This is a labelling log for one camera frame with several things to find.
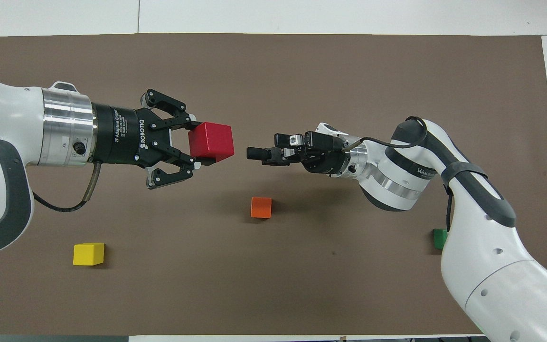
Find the orange wooden block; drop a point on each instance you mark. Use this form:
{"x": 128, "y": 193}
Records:
{"x": 261, "y": 207}

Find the red wooden block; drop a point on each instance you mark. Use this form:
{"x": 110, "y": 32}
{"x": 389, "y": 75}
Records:
{"x": 212, "y": 140}

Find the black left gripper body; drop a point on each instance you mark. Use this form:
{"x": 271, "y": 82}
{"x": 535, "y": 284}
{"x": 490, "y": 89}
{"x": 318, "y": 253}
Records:
{"x": 121, "y": 135}

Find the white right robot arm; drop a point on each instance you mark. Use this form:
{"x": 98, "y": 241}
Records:
{"x": 492, "y": 266}

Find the yellow wooden block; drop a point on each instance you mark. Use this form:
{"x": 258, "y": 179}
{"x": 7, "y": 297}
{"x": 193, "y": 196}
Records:
{"x": 88, "y": 254}

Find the green wooden block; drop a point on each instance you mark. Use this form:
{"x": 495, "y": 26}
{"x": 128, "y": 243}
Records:
{"x": 439, "y": 239}

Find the brown table mat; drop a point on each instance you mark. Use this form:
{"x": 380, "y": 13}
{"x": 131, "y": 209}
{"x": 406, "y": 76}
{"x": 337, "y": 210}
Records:
{"x": 273, "y": 285}

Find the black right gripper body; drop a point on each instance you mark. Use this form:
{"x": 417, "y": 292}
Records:
{"x": 325, "y": 156}

